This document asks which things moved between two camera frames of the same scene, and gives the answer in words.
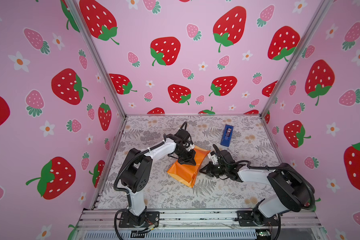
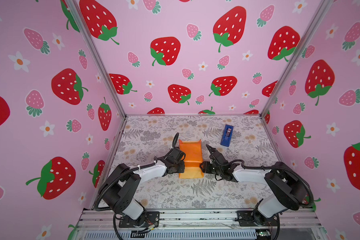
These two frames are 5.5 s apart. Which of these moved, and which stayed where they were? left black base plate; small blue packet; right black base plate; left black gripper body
Moved: left black gripper body
Stayed: small blue packet; right black base plate; left black base plate
